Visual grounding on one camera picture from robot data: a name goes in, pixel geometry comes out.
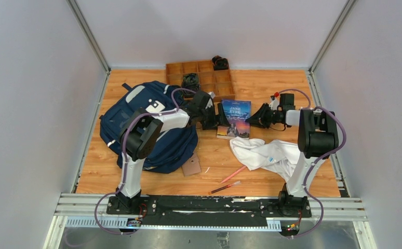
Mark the red clear-capped pen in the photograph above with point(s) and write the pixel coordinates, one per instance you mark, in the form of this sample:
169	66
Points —
224	187

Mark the aluminium frame rail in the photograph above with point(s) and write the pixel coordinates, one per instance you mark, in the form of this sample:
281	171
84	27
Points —
75	211

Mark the wooden compartment tray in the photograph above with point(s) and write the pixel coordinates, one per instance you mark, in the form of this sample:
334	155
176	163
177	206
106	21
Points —
219	82

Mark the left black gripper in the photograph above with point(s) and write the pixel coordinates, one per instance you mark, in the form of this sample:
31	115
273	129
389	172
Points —
211	114

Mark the black rolled belt middle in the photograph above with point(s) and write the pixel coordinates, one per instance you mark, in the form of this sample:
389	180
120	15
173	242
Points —
190	83

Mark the blue Jane Eyre book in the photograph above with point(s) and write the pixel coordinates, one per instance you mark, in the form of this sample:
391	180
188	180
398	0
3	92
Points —
237	112

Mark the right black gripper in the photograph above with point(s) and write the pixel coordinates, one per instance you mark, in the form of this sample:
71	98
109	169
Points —
258	119

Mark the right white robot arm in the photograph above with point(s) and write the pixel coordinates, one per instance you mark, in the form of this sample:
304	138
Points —
317	139

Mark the pink pen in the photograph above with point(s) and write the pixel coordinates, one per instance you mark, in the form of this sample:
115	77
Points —
233	174

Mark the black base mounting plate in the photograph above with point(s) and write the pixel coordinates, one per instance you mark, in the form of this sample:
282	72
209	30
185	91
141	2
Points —
212	211

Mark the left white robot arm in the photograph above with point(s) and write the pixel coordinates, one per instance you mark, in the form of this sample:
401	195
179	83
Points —
143	130

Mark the white cloth garment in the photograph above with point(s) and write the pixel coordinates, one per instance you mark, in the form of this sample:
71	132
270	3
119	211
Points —
276	156

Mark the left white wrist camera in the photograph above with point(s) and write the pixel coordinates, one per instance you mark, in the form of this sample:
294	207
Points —
212	95

